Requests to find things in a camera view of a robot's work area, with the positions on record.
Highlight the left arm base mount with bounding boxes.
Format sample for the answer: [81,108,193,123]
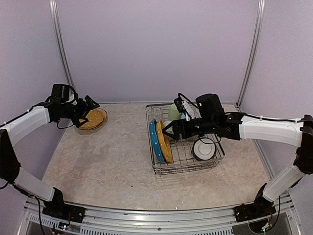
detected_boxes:
[43,191,86,223]

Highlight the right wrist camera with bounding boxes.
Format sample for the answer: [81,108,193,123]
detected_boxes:
[174,93,198,121]

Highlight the metal wire dish rack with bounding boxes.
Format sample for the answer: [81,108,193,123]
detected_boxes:
[145,103,225,175]

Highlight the aluminium corner post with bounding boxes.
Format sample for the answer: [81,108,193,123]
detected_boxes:
[49,0,75,87]
[236,0,266,109]

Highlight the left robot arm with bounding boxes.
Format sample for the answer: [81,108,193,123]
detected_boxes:
[0,84,99,218]

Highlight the aluminium front rail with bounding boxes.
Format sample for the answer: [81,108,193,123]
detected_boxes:
[17,193,301,235]

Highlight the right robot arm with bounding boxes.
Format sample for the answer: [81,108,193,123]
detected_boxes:
[162,94,313,217]

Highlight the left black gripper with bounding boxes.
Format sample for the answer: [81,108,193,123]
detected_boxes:
[58,95,99,128]

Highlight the small yellow dotted plate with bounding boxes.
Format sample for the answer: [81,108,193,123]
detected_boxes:
[156,119,173,163]

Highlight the blue dotted plate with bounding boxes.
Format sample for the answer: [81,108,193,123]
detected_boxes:
[149,119,166,163]

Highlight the large yellow dotted plate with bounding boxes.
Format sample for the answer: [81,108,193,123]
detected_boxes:
[80,109,106,130]

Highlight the clear glass tumbler left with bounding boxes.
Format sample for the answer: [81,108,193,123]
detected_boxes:
[151,106,163,122]

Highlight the left aluminium corner post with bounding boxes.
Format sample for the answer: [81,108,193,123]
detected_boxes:
[49,0,75,87]

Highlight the green mug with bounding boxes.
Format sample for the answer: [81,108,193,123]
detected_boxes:
[168,103,182,121]

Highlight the beige floral plate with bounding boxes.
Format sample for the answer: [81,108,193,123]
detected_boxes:
[74,108,108,135]

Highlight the right aluminium corner post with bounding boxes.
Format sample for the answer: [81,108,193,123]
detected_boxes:
[236,0,266,109]

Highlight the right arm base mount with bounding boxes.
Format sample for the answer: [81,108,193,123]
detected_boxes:
[233,202,276,222]

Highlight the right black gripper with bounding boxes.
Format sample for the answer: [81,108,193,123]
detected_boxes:
[162,117,216,141]

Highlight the black rimmed white bowl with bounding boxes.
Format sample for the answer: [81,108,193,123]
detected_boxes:
[192,138,217,161]

